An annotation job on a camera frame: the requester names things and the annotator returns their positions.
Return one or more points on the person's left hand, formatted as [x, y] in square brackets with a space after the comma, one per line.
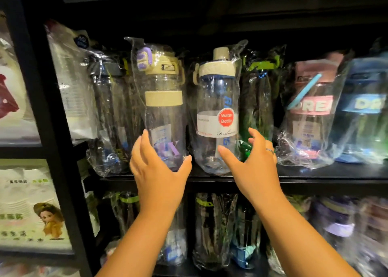
[157, 186]

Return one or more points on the person's right hand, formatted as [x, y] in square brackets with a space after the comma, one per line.
[257, 176]

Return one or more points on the person's left thumb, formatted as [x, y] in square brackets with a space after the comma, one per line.
[185, 167]

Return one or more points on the person's left middle finger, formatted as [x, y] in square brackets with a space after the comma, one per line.
[135, 152]

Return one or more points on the person's right thumb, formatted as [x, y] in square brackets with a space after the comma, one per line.
[229, 160]

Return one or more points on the dark bottle with grey lid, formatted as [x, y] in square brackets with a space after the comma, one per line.
[110, 116]

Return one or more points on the clear bottle with yellow lid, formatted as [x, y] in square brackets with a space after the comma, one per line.
[163, 104]

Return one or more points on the clear bottle with cream lid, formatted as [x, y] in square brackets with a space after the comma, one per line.
[216, 104]

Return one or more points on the dark bottle with green band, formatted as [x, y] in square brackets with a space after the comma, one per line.
[127, 210]

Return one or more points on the dark bottle with green lid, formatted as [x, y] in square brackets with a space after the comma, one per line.
[257, 104]

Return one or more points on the dark bottle with yellow-green lid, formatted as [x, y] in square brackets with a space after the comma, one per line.
[213, 228]

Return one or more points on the wrapped clear bottle blue label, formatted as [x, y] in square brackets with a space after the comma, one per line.
[175, 243]

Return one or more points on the dark bottle with teal base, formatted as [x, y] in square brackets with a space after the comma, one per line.
[246, 237]

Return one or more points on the clear bag with white contents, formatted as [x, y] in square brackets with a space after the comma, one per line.
[74, 89]

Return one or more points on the clear bottle with pink lid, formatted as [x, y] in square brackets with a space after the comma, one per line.
[309, 113]

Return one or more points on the black shelving unit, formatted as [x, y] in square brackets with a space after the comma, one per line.
[45, 110]

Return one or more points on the white packet with doll picture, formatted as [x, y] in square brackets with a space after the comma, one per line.
[27, 207]

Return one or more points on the dark bottle with purple band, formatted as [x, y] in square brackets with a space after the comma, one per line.
[336, 222]

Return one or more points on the white packet with red item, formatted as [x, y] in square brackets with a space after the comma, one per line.
[13, 104]

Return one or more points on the clear bottle with blue lid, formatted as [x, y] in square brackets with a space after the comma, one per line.
[363, 113]

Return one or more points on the pale wrapped packet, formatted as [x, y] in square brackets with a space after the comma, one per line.
[36, 270]

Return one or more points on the wrapped grey bottle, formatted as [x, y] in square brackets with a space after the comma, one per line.
[374, 234]

